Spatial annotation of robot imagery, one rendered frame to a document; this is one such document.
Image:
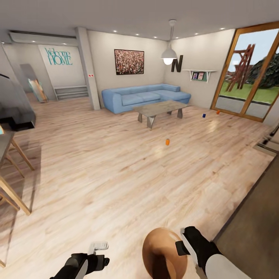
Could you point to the standing mirror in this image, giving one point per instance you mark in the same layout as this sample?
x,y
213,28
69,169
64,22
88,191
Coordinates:
x,y
34,83

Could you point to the sofa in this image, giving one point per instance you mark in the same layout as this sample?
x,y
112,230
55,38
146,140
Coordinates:
x,y
121,100

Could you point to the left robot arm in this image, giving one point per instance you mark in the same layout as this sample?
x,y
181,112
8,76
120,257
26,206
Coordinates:
x,y
80,264

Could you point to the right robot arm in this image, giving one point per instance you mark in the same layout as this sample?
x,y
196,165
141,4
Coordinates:
x,y
207,255

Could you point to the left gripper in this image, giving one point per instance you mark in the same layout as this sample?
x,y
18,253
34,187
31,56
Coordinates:
x,y
98,263

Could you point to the decorative sign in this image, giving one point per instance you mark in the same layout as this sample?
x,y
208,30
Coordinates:
x,y
178,65

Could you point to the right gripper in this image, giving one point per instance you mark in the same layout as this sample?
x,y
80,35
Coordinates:
x,y
181,249

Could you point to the trash can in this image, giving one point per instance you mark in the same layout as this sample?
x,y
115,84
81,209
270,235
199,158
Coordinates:
x,y
160,256

